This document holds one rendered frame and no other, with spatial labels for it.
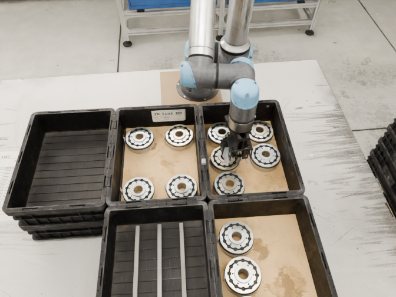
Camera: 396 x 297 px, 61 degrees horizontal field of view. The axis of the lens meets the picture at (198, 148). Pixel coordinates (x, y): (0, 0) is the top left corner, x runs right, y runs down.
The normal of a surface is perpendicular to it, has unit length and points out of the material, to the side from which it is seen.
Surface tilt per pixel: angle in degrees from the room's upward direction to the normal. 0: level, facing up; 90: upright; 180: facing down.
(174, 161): 0
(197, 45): 37
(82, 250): 0
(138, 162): 0
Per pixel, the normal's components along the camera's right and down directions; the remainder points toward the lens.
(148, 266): 0.00, -0.60
